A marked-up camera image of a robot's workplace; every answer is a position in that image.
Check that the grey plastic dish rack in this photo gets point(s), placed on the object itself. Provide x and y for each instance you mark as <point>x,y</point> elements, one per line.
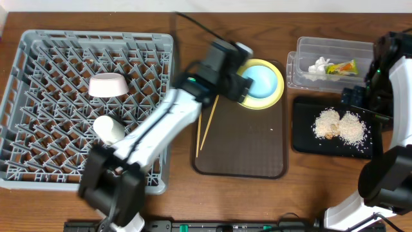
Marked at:
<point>47,114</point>

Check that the rice food scraps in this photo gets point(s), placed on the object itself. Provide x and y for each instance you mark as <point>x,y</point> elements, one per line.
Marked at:
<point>349,128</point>

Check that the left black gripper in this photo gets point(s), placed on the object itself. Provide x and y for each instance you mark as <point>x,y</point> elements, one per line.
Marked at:
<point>239,89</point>

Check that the left wooden chopstick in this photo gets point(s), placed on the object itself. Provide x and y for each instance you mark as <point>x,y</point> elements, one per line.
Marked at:
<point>198,142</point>

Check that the yellow round plate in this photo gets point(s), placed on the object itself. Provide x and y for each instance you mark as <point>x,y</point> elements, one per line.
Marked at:
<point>260,104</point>

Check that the black rectangular tray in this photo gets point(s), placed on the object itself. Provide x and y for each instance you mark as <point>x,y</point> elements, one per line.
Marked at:
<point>305,111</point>

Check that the right wooden chopstick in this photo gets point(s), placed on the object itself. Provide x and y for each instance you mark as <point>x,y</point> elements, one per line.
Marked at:
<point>209,122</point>

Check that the white tissue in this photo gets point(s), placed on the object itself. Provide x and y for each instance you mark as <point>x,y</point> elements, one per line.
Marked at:
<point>320,66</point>

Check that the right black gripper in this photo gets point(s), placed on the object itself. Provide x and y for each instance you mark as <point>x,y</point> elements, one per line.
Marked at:
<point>354,97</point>

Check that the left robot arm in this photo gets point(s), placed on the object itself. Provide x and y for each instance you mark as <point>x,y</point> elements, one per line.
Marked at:
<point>113,181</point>

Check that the pink bowl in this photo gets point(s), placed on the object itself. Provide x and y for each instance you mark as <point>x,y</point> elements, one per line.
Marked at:
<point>107,85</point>

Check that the light blue bowl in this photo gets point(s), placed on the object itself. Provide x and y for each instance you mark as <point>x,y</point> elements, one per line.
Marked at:
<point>264,81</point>

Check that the green orange snack wrapper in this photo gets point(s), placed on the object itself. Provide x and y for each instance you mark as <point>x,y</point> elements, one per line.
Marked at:
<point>345,69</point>

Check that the white cup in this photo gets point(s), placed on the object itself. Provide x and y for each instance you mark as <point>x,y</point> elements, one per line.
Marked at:
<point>108,129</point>

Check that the dark brown serving tray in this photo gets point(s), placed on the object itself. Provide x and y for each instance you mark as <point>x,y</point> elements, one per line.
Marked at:
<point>242,142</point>

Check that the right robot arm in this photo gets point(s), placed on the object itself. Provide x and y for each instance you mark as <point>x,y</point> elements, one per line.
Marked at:
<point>384,186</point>

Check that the wooden chopstick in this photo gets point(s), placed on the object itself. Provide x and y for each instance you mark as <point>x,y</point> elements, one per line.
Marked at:
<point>209,122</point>
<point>198,142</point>

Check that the clear plastic bin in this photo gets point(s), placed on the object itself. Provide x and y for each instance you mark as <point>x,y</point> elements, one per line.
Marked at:
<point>310,49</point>

